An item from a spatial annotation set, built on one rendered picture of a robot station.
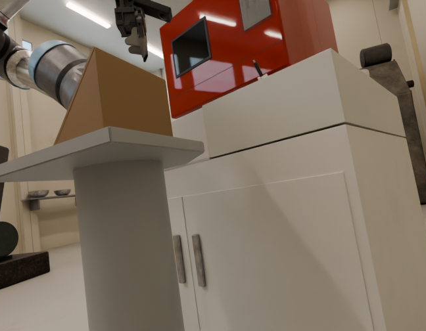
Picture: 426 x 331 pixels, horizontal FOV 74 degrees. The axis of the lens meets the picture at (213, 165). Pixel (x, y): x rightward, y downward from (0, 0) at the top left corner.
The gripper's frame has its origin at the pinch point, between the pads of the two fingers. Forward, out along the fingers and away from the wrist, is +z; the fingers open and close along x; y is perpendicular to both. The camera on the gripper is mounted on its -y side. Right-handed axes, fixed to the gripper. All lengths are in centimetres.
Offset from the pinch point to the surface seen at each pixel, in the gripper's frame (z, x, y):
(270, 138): 34.5, 22.9, -27.0
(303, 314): 72, 23, -28
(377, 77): -130, -401, -381
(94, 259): 52, 36, 9
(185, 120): 22.7, 3.5, -9.1
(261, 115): 28.8, 22.0, -26.1
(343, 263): 61, 31, -34
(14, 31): -398, -569, 347
